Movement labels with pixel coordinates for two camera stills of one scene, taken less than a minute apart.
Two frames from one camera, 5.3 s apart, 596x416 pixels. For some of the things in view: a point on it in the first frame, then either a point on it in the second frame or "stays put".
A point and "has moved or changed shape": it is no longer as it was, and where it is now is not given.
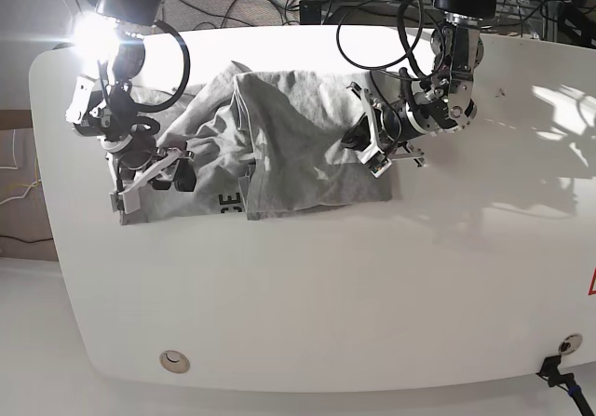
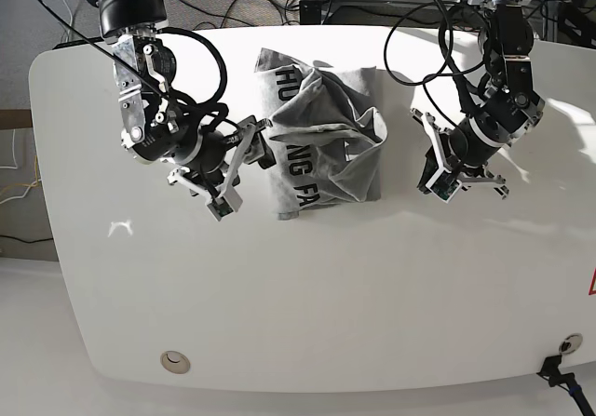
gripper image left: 132,163 → 214,170
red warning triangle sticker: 592,288 stays put
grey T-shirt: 263,144 has moved or changed shape
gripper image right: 388,129 → 455,158
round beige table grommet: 174,361 stays put
